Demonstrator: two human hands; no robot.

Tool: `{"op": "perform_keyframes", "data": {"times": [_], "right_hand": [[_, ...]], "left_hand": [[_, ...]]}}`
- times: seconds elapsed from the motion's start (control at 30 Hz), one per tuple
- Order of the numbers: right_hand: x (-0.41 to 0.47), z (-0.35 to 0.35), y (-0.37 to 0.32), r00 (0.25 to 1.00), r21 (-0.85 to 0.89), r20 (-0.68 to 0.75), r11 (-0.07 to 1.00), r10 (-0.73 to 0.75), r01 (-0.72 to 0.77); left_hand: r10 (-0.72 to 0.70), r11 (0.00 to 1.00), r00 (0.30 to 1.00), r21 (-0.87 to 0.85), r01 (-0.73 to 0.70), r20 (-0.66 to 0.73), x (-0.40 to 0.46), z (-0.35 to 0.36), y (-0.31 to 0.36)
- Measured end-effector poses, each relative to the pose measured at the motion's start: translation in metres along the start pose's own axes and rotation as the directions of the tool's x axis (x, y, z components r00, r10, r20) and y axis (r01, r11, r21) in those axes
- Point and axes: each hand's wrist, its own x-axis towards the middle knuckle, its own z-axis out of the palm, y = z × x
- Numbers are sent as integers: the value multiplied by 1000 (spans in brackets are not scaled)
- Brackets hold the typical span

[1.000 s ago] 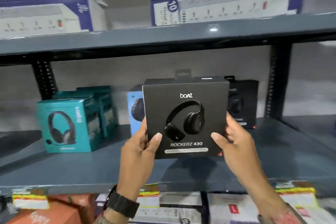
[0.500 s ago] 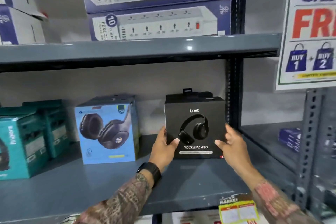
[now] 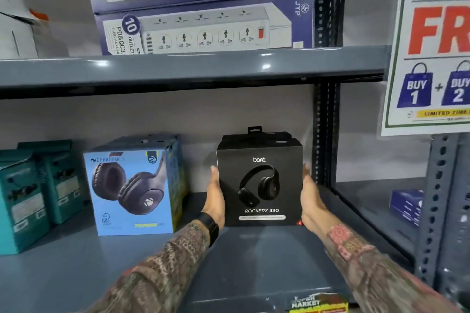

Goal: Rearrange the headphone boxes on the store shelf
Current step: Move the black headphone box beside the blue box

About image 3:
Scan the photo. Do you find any person's right hand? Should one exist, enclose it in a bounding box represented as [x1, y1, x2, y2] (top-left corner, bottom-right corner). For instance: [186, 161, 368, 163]
[300, 163, 328, 234]

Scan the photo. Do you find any person's left hand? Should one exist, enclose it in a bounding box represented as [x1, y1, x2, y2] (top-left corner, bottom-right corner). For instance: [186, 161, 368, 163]
[201, 165, 225, 230]

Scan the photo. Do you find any black headphone box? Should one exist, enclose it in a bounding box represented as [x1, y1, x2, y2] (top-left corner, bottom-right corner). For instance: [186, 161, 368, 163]
[216, 126, 304, 228]

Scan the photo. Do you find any person's left forearm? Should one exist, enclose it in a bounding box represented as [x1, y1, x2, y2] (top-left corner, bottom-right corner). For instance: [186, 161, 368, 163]
[82, 219, 212, 313]

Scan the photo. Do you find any person's right forearm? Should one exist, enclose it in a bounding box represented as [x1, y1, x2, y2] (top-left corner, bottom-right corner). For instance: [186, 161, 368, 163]
[316, 210, 464, 313]

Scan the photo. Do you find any black wristband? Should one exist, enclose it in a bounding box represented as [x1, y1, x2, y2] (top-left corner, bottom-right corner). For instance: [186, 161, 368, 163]
[195, 212, 220, 248]

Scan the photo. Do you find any light blue headphone box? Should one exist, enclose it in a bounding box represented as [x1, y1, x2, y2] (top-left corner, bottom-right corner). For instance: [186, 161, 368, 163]
[83, 134, 188, 237]

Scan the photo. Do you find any small blue box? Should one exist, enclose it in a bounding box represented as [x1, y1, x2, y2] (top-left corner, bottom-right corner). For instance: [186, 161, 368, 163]
[389, 189, 425, 227]

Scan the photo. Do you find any grey metal shelf rack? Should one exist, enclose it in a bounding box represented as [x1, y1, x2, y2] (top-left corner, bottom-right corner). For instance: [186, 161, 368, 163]
[0, 0, 470, 313]

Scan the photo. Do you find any green yellow shelf label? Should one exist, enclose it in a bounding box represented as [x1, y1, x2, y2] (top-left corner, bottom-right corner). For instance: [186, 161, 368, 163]
[289, 292, 349, 313]

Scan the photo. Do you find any teal product box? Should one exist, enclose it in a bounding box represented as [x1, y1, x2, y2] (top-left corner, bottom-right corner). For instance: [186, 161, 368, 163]
[17, 140, 90, 224]
[0, 149, 51, 256]

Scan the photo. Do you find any white promotional poster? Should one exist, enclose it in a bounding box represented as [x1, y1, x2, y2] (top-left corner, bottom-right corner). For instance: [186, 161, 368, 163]
[381, 0, 470, 137]

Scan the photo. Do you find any white cardboard box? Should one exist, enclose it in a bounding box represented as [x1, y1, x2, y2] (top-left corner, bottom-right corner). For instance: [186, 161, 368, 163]
[0, 0, 70, 60]

